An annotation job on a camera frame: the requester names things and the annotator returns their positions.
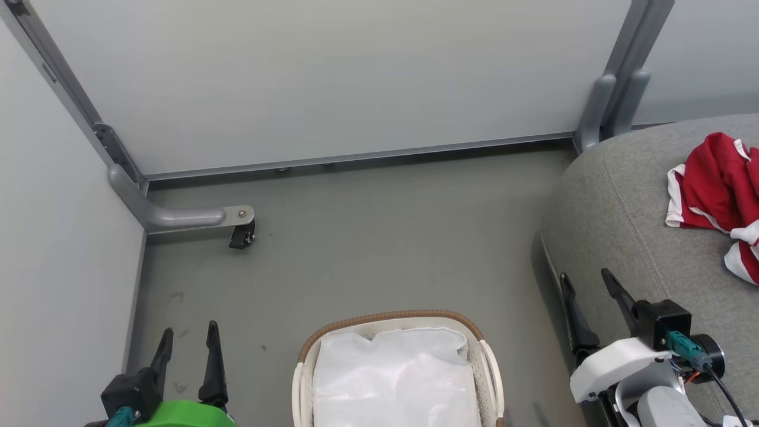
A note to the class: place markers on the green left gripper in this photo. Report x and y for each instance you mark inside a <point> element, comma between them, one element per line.
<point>184,415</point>

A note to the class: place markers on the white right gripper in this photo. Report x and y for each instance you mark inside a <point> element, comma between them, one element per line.
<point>611,365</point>

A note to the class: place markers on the red and white garment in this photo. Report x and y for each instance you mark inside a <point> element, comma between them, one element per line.
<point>711,190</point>

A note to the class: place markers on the grey fabric sofa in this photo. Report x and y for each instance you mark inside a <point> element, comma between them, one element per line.
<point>622,207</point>

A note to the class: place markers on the black caster wheel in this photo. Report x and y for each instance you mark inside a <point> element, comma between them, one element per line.
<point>240,236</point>

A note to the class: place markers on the long grey partition foot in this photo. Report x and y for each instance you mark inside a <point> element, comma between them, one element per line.
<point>178,216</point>

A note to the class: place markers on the short grey partition foot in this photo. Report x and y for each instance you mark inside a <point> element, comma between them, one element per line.
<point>593,112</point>
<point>631,101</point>

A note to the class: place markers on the white laundry basket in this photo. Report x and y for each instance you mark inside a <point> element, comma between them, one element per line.
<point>385,315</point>

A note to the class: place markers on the white basket liner bag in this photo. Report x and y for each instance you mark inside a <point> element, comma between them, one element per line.
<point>391,379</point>

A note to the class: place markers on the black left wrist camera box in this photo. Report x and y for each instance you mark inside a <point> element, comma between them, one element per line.
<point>130,391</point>

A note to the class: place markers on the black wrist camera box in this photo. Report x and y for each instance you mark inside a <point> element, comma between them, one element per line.
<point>130,391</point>
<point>661,323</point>

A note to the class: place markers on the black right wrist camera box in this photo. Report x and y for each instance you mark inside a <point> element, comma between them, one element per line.
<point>661,323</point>

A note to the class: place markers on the grey partition base rail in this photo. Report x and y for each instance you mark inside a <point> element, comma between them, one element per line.
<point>356,157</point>

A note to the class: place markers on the grey partition post with hinge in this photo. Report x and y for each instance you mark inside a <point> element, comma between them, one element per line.
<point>59,77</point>

